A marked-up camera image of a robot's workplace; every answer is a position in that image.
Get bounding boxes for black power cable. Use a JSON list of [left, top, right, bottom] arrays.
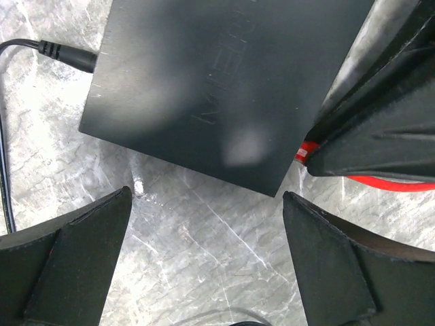
[[0, 39, 273, 326]]

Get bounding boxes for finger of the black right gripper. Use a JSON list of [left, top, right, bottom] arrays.
[[306, 47, 434, 179], [311, 1, 434, 136]]

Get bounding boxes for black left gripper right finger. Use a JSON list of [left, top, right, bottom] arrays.
[[283, 192, 434, 325]]

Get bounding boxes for black Mercury network switch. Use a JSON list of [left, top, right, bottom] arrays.
[[79, 0, 373, 196]]

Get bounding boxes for red ethernet cable bottom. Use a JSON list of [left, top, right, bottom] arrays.
[[294, 141, 435, 193]]

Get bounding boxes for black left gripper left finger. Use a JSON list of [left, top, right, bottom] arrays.
[[1, 187, 132, 325]]

